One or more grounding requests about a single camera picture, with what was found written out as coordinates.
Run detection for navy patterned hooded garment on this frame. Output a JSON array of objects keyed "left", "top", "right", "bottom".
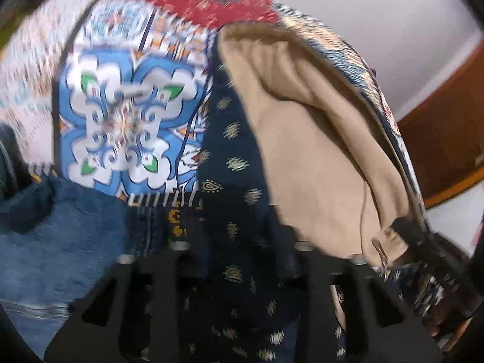
[{"left": 139, "top": 22, "right": 478, "bottom": 363}]

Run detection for blue denim jeans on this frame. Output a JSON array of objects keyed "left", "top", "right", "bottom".
[{"left": 1, "top": 178, "right": 166, "bottom": 357}]

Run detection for brown wooden door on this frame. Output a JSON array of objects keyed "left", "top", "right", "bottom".
[{"left": 398, "top": 44, "right": 483, "bottom": 208}]

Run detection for colourful patchwork bedspread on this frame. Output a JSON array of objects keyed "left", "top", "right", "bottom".
[{"left": 1, "top": 0, "right": 425, "bottom": 221}]

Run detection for green storage box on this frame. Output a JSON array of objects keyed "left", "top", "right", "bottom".
[{"left": 0, "top": 8, "right": 25, "bottom": 48}]

